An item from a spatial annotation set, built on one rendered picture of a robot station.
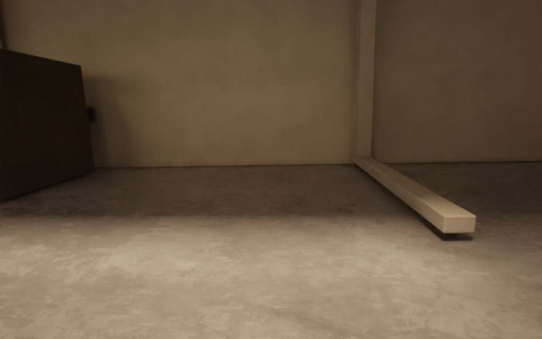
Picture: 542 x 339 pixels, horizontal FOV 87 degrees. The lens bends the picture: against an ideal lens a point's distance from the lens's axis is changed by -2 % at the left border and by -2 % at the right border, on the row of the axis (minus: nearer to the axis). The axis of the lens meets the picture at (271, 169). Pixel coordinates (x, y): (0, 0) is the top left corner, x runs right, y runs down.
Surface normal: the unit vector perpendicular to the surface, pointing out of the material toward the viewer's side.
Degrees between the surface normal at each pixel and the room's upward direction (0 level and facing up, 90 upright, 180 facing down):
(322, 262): 0
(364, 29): 90
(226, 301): 0
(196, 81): 90
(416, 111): 90
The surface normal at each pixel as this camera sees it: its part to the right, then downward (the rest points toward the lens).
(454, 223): -0.06, 0.19
